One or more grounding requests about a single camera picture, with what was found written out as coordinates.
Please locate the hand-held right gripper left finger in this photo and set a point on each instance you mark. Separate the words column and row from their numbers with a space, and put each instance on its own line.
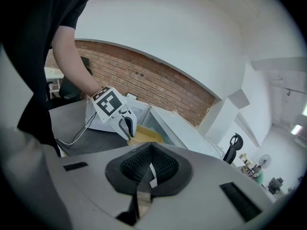
column 124, row 169

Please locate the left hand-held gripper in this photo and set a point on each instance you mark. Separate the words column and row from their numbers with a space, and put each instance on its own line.
column 106, row 104

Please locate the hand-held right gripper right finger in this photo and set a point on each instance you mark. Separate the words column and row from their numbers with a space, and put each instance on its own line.
column 172, row 174

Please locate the person's left forearm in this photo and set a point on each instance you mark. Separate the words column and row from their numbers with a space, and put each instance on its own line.
column 72, row 61

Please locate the black office chair with headrest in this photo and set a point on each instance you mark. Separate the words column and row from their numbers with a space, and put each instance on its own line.
column 233, row 147

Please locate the black swivel chair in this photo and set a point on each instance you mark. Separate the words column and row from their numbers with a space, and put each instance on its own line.
column 69, row 90

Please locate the green bin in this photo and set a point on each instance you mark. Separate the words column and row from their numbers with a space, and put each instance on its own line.
column 259, row 177

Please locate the white desk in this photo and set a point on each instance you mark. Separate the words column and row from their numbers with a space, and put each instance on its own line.
column 54, row 74

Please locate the standing fan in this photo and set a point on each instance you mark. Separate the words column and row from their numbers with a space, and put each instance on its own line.
column 265, row 160

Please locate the black machine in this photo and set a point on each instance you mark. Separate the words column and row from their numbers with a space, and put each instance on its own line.
column 275, row 185

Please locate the person's black shirt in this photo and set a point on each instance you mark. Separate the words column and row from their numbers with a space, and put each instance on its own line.
column 36, row 56

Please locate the white wall socket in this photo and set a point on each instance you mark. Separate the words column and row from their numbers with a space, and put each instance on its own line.
column 131, row 96

